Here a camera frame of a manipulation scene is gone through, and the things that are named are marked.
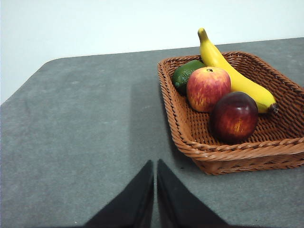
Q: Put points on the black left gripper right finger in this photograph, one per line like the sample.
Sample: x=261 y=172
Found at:
x=180 y=204

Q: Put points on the brown wicker basket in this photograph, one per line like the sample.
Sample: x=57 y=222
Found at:
x=237 y=152

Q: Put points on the red orange peach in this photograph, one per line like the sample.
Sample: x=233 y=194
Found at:
x=207 y=89

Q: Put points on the dark red plum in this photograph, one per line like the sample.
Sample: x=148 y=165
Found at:
x=234 y=117

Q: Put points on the dark green vegetable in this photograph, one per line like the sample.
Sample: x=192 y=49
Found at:
x=183 y=73

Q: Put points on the yellow banana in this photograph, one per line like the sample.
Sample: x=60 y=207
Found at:
x=237 y=78

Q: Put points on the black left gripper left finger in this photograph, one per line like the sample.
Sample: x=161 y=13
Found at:
x=128 y=204

